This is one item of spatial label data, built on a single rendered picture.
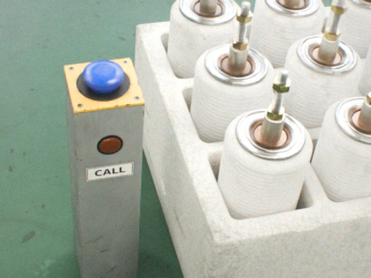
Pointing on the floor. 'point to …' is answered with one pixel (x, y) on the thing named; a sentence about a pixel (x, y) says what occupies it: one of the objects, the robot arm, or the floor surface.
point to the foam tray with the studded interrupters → (171, 216)
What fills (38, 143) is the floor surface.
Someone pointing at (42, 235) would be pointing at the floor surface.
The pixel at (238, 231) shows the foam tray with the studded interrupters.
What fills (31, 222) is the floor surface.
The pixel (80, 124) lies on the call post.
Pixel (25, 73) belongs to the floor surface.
